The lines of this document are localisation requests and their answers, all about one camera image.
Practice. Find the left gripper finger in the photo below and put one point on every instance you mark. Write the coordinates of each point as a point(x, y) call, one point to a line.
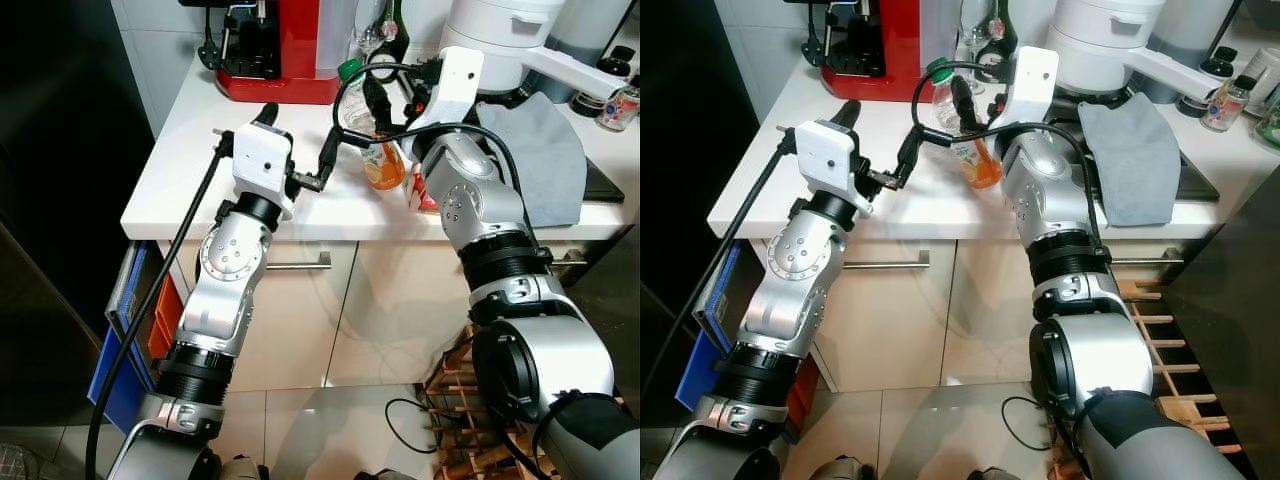
point(847, 114)
point(908, 158)
point(332, 158)
point(268, 116)

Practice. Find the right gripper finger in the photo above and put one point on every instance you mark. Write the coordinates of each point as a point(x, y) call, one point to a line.
point(963, 108)
point(381, 108)

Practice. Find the green-capped orange juice bottle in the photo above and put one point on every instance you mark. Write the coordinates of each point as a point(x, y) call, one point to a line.
point(980, 170)
point(385, 170)

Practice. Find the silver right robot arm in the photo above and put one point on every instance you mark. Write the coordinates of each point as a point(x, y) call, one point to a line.
point(470, 190)
point(1045, 190)

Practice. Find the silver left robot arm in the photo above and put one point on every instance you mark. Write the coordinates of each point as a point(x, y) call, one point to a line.
point(800, 260)
point(225, 260)

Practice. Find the dark green wine bottle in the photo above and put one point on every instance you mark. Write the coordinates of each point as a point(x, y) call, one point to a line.
point(398, 30)
point(1003, 25)

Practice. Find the clear drinking glass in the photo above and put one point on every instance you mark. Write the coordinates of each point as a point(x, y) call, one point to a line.
point(365, 40)
point(972, 35)

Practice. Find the red coffee machine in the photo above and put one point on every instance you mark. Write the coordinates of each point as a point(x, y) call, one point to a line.
point(895, 50)
point(300, 50)

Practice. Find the white kitchen appliance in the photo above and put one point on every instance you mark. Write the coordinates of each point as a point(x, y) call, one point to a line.
point(500, 30)
point(1110, 35)

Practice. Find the red snack packet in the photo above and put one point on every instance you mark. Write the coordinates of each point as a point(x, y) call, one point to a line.
point(425, 200)

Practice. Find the grey cloth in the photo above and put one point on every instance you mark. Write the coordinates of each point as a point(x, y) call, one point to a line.
point(540, 160)
point(1135, 160)

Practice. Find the black glossy panel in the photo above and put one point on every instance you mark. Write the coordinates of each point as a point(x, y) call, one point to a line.
point(50, 150)
point(685, 120)

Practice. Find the black-lidded jar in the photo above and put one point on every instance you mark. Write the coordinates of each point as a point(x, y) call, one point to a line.
point(585, 104)
point(1191, 105)
point(616, 68)
point(1222, 60)

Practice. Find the grey metal pot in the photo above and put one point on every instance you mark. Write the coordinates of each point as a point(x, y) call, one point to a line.
point(1190, 30)
point(590, 25)

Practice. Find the orange box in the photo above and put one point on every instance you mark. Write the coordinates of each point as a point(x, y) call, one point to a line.
point(165, 320)
point(805, 405)

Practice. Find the labelled spice jar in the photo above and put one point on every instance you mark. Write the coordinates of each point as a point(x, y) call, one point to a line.
point(1225, 105)
point(618, 110)

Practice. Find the black induction hob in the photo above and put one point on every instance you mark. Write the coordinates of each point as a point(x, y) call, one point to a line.
point(1195, 180)
point(605, 185)

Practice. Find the blue crate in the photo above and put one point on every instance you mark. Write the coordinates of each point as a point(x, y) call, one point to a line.
point(700, 370)
point(115, 380)

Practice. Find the wooden slatted rack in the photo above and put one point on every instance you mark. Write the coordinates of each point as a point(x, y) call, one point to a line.
point(1170, 350)
point(455, 400)

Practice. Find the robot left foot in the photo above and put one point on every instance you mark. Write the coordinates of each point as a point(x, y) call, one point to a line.
point(838, 468)
point(245, 468)

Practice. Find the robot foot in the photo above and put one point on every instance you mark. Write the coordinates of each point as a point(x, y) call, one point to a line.
point(245, 468)
point(992, 474)
point(838, 468)
point(385, 476)

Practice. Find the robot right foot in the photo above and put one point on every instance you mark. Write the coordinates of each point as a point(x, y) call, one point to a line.
point(992, 474)
point(385, 476)

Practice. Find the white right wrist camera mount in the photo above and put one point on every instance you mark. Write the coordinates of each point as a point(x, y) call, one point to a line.
point(1035, 80)
point(455, 85)

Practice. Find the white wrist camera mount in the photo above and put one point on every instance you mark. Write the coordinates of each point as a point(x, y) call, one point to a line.
point(1035, 80)
point(262, 160)
point(455, 85)
point(825, 155)

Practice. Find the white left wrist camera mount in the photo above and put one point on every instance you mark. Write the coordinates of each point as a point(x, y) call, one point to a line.
point(262, 160)
point(825, 155)

